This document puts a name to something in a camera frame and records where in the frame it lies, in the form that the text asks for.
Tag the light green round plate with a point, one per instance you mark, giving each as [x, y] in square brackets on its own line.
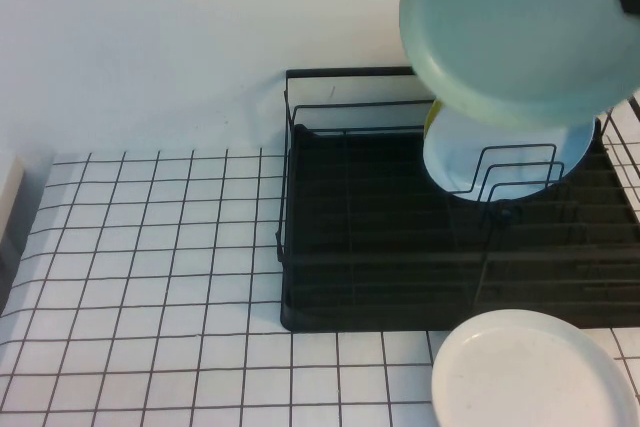
[500, 22]

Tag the yellow round plate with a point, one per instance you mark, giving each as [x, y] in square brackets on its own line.
[434, 114]

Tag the light blue round plate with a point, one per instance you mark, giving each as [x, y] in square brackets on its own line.
[450, 157]

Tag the white round plate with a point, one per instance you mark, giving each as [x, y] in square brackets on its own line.
[520, 377]

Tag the black plastic drip tray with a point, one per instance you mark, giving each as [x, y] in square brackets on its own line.
[380, 187]

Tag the white black-grid table mat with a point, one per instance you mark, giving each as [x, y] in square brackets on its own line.
[150, 247]

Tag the beige block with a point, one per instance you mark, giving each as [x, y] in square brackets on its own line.
[8, 197]

